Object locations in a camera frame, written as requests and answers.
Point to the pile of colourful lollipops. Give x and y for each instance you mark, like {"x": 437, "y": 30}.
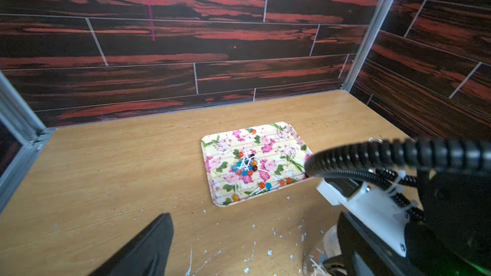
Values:
{"x": 265, "y": 158}

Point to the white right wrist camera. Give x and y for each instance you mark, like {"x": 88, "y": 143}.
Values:
{"x": 376, "y": 210}

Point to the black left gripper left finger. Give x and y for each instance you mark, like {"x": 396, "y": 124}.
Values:
{"x": 146, "y": 254}

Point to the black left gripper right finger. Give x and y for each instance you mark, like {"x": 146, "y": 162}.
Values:
{"x": 364, "y": 253}

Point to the floral rectangular tray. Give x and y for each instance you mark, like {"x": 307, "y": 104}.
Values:
{"x": 216, "y": 149}

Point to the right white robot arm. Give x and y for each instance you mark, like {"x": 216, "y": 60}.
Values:
{"x": 454, "y": 238}

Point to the clear candy jar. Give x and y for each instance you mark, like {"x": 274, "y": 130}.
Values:
{"x": 325, "y": 258}

